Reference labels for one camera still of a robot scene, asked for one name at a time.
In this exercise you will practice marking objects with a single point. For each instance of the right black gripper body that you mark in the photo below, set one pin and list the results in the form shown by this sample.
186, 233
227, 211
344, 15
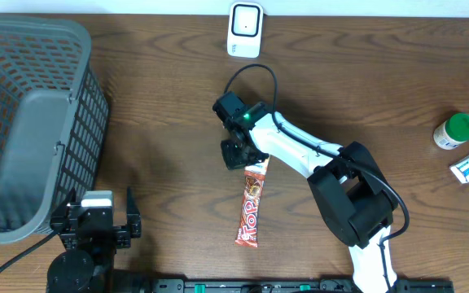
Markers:
262, 155

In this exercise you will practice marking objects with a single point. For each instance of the orange tissue pack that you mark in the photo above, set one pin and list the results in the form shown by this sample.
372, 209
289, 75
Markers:
259, 168

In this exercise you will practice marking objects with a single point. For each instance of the green lid white jar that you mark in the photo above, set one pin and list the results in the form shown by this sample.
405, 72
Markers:
453, 132

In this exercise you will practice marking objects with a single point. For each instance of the grey plastic shopping basket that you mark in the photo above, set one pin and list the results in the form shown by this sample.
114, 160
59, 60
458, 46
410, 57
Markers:
53, 121

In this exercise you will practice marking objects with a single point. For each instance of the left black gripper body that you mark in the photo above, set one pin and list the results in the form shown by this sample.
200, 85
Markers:
119, 240

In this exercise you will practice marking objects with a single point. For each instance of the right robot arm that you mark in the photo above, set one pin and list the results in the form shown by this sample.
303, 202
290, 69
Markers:
351, 193

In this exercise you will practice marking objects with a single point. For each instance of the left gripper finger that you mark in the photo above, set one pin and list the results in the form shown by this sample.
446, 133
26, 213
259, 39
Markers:
132, 213
70, 198

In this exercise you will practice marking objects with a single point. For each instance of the red Top chocolate bar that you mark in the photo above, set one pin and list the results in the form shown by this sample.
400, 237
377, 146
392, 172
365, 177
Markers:
252, 192

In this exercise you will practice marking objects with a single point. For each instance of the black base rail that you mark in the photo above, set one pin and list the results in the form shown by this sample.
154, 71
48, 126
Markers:
324, 285

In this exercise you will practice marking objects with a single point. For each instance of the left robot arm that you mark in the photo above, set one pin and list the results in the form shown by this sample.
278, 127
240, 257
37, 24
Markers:
90, 268

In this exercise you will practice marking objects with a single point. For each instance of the white barcode scanner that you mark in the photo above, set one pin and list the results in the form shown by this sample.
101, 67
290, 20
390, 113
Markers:
245, 30

